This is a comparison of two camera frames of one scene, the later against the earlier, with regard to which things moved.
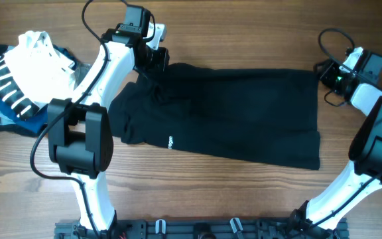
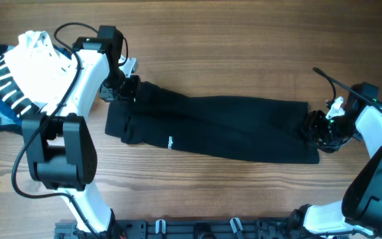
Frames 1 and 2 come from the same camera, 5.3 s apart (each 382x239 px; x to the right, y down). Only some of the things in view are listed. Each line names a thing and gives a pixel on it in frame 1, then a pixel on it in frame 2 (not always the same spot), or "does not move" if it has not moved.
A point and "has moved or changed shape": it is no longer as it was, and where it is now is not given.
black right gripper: [327, 73] to [321, 131]
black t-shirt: [264, 115] has moved or changed shape
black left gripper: [158, 64] to [128, 95]
